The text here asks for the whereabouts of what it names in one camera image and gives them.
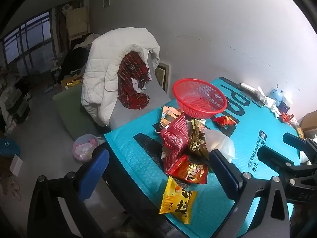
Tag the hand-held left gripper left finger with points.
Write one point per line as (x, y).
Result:
(96, 171)

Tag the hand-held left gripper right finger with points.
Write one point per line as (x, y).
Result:
(223, 173)

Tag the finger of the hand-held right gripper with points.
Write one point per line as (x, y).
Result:
(296, 141)
(275, 157)

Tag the red orange cartoon snack packet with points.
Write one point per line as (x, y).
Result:
(193, 172)

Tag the white snack packet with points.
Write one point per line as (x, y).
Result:
(220, 141)

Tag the gold green snack bag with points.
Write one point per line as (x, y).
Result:
(197, 138)

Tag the small red snack packet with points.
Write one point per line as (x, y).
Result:
(225, 121)

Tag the yellow snack packet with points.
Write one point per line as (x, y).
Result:
(175, 200)

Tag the large red snack bag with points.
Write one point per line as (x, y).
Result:
(174, 136)

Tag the red plastic mesh basket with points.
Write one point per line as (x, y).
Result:
(198, 99)

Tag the seaweed sandwich snack bag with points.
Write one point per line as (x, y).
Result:
(168, 116)

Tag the yellow patterned bag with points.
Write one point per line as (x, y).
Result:
(301, 132)

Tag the pink clear plastic tub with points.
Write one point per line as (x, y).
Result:
(83, 148)

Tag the red candy wrappers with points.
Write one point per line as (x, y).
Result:
(286, 117)

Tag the white and navy jar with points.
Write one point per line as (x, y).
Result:
(284, 105)

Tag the teal bubble mat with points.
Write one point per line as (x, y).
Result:
(138, 178)

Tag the crumpled white tissues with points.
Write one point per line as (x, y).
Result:
(268, 101)

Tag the green cushion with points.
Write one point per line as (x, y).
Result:
(71, 104)

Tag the silver remote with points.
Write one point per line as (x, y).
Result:
(247, 87)

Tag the small white box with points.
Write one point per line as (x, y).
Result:
(16, 164)

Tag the blue plastic object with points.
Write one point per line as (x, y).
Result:
(8, 147)

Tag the white quilted jacket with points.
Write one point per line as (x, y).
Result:
(99, 79)

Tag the gold box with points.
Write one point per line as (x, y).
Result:
(71, 81)

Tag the red plaid scarf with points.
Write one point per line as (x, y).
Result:
(128, 79)

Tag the grey chair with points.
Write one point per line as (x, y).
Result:
(158, 91)

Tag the pile of boxes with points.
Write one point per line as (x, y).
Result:
(13, 101)

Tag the dark clothes pile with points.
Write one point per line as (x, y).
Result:
(74, 59)

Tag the dark framed window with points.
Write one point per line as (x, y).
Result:
(34, 37)

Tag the pale yellow board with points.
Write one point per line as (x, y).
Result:
(78, 21)

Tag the framed board against wall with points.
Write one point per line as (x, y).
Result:
(166, 72)

